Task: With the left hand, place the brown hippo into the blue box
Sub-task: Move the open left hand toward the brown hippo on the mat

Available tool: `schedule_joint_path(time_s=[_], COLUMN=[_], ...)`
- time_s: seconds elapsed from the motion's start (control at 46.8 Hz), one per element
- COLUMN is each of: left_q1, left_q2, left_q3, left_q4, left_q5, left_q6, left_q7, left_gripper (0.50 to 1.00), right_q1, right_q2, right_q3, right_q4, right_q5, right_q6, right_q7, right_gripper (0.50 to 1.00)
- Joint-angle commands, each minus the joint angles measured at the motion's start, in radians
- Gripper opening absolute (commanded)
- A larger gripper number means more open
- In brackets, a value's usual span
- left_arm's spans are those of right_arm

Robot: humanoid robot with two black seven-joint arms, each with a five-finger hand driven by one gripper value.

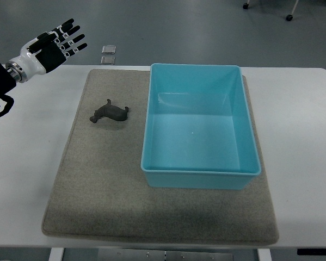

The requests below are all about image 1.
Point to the brown toy hippo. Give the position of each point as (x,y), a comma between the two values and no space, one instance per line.
(110,111)

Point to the lower floor socket plate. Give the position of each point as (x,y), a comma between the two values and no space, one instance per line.
(107,60)

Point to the metal table frame bar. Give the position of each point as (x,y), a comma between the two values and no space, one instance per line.
(131,254)

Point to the right chair caster wheel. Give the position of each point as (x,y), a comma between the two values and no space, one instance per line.
(289,17)

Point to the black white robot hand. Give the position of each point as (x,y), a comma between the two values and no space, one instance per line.
(46,52)

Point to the beige felt mat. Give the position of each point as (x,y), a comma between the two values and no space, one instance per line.
(100,191)

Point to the light blue plastic box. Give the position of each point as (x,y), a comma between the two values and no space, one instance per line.
(198,131)

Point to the black table control panel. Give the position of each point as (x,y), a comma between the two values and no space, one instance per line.
(311,252)

